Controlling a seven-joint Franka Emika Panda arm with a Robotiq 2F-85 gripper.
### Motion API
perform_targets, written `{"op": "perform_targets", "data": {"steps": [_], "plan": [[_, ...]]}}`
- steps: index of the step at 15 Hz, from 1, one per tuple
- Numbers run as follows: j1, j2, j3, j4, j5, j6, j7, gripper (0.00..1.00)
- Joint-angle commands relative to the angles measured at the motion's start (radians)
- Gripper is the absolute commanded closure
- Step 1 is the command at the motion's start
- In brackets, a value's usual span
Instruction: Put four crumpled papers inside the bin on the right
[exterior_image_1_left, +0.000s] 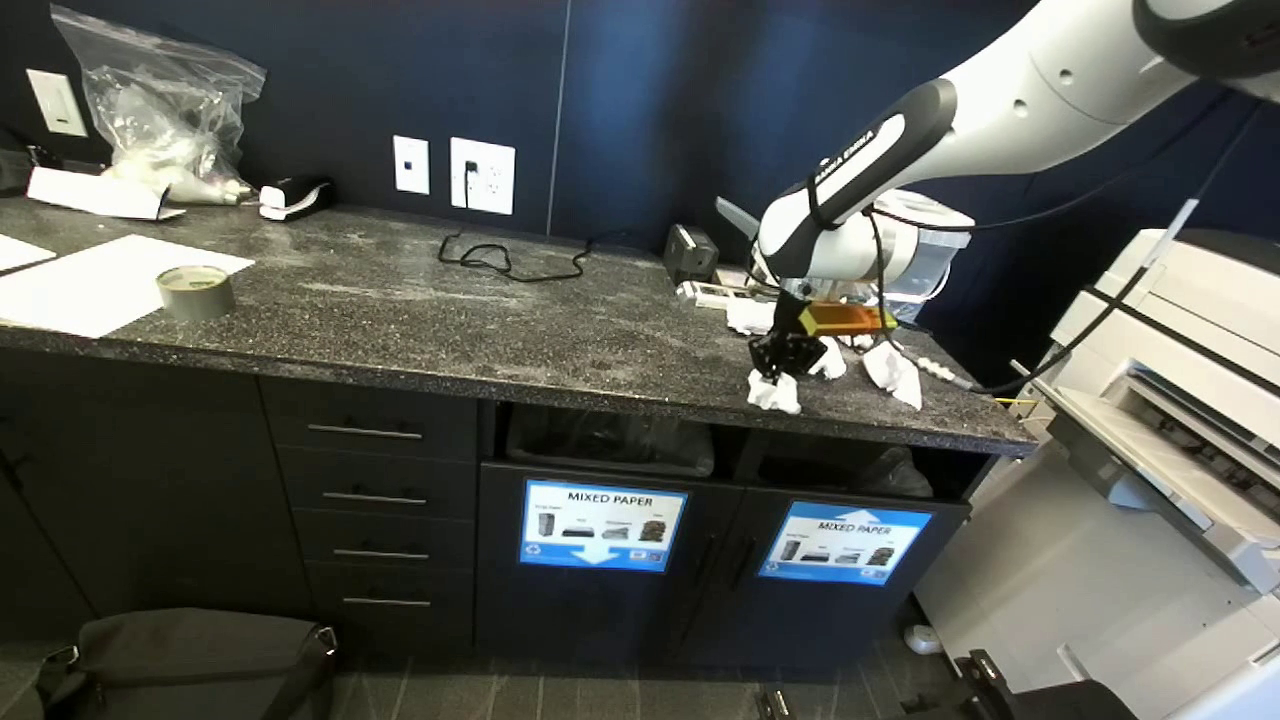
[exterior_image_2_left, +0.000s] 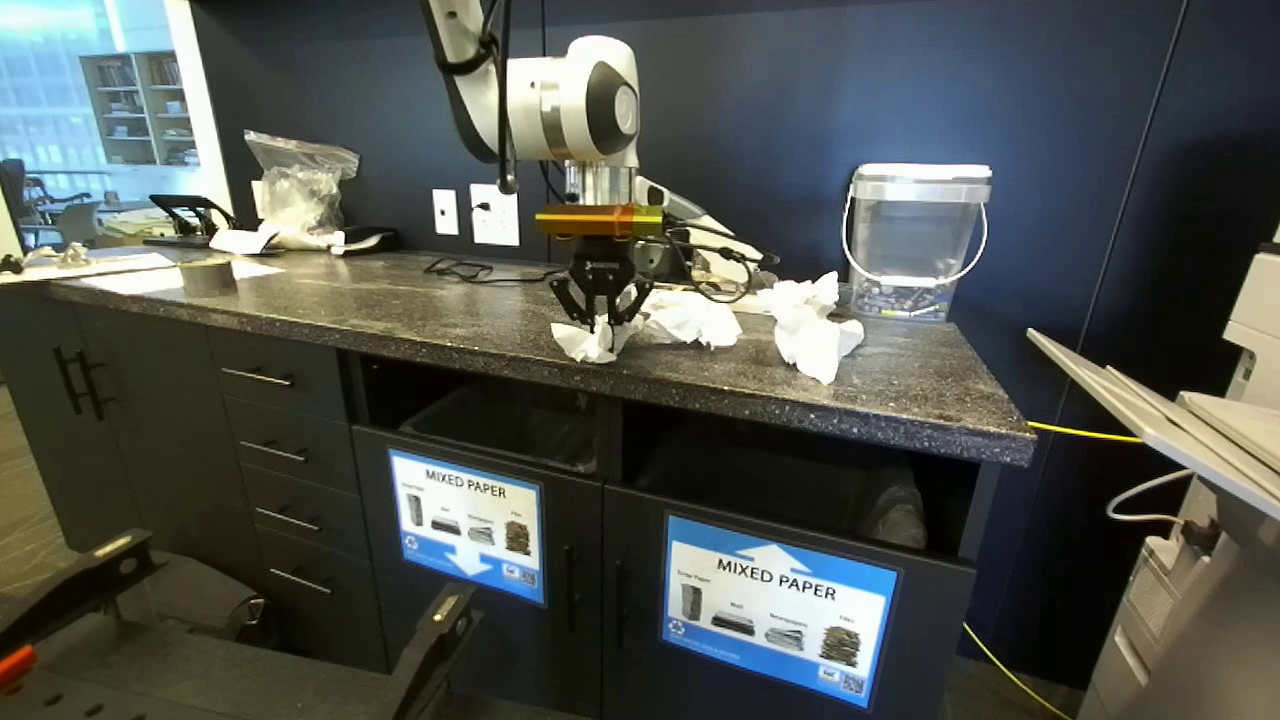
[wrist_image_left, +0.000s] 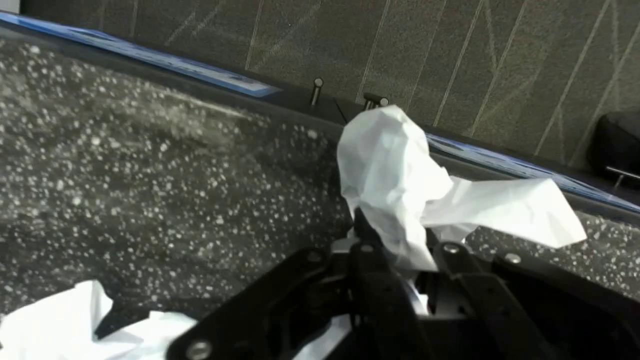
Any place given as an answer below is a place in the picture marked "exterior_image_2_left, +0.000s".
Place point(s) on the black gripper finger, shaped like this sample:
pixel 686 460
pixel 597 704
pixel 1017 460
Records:
pixel 574 300
pixel 634 304

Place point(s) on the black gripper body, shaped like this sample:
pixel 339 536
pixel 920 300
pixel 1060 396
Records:
pixel 608 260

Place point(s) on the black bin with liner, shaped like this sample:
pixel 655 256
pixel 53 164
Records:
pixel 800 484
pixel 514 421

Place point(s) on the dark bin cabinet door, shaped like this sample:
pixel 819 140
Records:
pixel 466 655
pixel 935 625

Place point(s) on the large white outlet plate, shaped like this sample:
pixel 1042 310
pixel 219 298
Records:
pixel 491 219

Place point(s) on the white and black stapler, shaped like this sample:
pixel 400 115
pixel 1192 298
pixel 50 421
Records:
pixel 361 245

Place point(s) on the blue sign with down arrow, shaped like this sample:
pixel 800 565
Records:
pixel 466 526

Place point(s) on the clear plastic bag with contents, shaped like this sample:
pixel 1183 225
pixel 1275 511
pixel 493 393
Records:
pixel 303 194

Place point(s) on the clear plastic bucket with lid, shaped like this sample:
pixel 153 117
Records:
pixel 920 243

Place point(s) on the white booklet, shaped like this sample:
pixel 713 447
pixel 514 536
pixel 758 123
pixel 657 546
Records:
pixel 246 243

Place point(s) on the blue sign with up arrow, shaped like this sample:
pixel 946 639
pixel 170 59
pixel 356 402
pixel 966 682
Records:
pixel 781 607

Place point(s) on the beige masking tape roll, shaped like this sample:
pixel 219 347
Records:
pixel 210 276

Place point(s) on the black chair with armrests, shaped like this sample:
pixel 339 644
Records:
pixel 432 644

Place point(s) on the black desk stand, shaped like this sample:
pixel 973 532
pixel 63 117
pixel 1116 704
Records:
pixel 184 201

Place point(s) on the large white paper sheet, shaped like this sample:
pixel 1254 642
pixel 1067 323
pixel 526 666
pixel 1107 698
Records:
pixel 140 282

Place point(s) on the dark counter cabinet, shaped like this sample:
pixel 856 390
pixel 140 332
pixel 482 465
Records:
pixel 144 441

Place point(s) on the white office printer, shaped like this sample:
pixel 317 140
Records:
pixel 1202 602

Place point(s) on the small white wall plate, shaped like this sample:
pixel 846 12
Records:
pixel 446 212

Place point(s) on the window with white frame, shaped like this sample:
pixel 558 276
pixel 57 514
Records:
pixel 83 80

